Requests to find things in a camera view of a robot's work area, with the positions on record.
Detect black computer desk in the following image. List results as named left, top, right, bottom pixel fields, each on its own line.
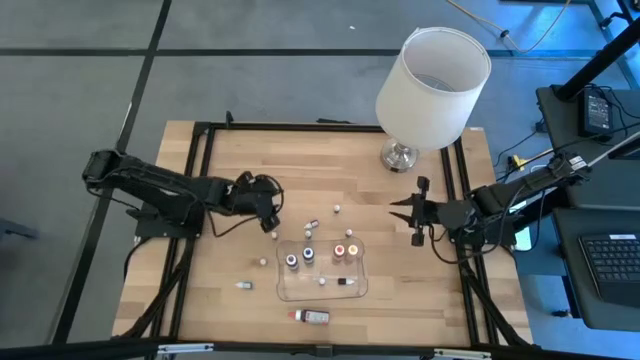
left=535, top=83, right=640, bottom=332

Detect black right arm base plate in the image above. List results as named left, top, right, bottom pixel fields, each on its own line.
left=447, top=202, right=517, bottom=247

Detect black computer keyboard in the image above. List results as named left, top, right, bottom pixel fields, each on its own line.
left=578, top=232, right=640, bottom=306

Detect orange floor cable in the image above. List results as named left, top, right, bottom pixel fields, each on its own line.
left=444, top=0, right=574, bottom=54

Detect black slanted pole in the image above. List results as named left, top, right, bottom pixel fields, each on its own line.
left=554, top=19, right=640, bottom=101

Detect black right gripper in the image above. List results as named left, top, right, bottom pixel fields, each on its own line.
left=388, top=176, right=454, bottom=247

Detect black power adapter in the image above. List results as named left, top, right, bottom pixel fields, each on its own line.
left=579, top=87, right=615, bottom=139

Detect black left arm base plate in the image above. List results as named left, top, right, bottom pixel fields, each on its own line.
left=127, top=199, right=206, bottom=240

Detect black aluminium table frame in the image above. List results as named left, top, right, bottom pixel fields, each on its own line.
left=112, top=110, right=541, bottom=351

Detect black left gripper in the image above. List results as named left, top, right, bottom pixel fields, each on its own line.
left=229, top=172, right=281, bottom=234

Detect black beam with silver brackets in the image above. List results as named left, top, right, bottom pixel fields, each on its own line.
left=0, top=335, right=640, bottom=360

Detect white slanted rod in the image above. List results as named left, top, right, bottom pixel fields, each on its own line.
left=589, top=130, right=640, bottom=166

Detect white shade table lamp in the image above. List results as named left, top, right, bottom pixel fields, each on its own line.
left=374, top=26, right=493, bottom=174

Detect clear plastic bin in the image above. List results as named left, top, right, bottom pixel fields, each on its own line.
left=275, top=237, right=370, bottom=303

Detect large red food coloring bottle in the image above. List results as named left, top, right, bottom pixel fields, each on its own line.
left=287, top=308, right=331, bottom=326

